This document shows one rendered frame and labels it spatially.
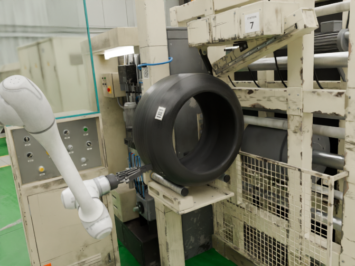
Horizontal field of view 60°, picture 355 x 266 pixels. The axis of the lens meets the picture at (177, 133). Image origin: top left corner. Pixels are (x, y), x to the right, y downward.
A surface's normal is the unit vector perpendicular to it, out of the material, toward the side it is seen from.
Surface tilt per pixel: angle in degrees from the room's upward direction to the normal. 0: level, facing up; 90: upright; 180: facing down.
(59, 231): 90
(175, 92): 53
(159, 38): 90
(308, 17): 72
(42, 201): 90
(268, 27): 90
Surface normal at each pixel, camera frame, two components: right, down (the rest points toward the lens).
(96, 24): 0.68, 0.11
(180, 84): 0.04, -0.51
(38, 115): 0.65, 0.53
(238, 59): -0.85, 0.18
